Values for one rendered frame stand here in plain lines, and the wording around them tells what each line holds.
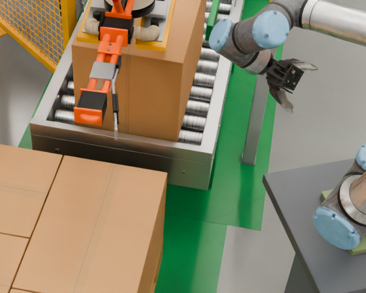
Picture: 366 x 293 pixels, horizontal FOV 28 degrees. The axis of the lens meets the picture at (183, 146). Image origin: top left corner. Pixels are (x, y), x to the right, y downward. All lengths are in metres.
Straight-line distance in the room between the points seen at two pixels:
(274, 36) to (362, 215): 0.55
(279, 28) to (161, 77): 0.81
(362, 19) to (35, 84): 2.36
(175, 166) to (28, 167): 0.55
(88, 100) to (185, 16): 0.90
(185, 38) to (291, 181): 0.64
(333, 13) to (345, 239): 0.63
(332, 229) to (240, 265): 1.10
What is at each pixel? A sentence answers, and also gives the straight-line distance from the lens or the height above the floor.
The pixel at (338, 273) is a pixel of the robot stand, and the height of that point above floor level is 0.75.
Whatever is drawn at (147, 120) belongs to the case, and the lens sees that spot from 2.74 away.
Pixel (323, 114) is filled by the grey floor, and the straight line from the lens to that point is 3.86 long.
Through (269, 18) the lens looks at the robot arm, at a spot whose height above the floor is 1.48.
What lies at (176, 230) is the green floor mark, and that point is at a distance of 3.22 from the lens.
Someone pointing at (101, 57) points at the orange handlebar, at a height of 1.23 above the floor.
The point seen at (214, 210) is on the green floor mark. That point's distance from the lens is 3.31.
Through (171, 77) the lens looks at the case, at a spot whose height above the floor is 0.88.
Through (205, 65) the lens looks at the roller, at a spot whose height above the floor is 0.54.
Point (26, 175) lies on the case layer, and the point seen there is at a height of 0.54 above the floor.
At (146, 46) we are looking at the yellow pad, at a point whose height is 1.10.
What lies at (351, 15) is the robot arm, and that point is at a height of 1.50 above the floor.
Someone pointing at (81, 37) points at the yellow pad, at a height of 1.11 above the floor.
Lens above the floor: 2.54
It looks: 46 degrees down
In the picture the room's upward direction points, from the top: 5 degrees clockwise
